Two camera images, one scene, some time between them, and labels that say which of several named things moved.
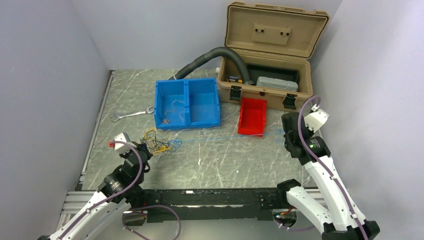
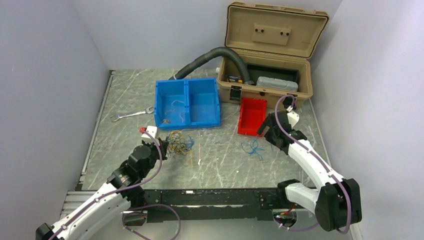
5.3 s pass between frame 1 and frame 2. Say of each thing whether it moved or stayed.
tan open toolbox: stayed
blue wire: moved
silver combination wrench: stayed
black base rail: stayed
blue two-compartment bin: stayed
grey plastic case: stayed
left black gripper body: moved
